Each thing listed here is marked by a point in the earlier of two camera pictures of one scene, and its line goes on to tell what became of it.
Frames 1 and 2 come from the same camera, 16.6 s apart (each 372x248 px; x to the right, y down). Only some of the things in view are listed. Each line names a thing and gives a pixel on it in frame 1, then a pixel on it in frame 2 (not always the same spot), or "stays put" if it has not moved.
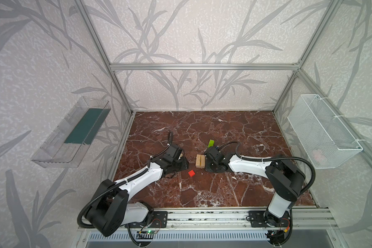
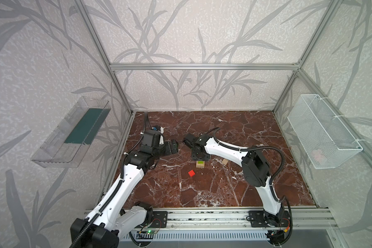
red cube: (191, 173) stays put
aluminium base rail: (180, 219) stays put
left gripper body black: (178, 164) to (169, 147)
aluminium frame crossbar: (205, 66) stays put
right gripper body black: (208, 161) to (201, 155)
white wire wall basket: (328, 140) stays put
